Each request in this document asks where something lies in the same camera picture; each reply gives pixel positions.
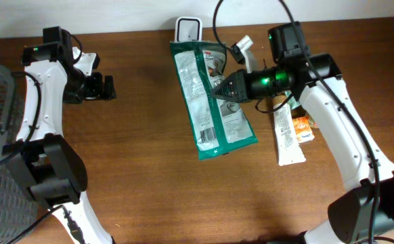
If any green glove package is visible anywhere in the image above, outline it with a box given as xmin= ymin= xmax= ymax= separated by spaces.
xmin=170 ymin=41 xmax=258 ymax=160

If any orange tissue pack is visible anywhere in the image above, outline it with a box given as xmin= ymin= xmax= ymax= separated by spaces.
xmin=292 ymin=117 xmax=315 ymax=143

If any white tube gold cap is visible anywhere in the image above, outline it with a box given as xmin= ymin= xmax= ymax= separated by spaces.
xmin=273 ymin=103 xmax=306 ymax=166

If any teal snack packet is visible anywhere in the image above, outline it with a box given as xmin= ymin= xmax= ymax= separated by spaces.
xmin=284 ymin=91 xmax=301 ymax=110

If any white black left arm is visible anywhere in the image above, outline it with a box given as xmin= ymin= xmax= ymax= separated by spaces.
xmin=3 ymin=26 xmax=116 ymax=243

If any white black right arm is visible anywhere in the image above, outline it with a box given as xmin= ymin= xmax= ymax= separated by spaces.
xmin=211 ymin=22 xmax=394 ymax=243

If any white barcode scanner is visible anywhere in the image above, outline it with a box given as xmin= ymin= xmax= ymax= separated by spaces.
xmin=173 ymin=16 xmax=202 ymax=43

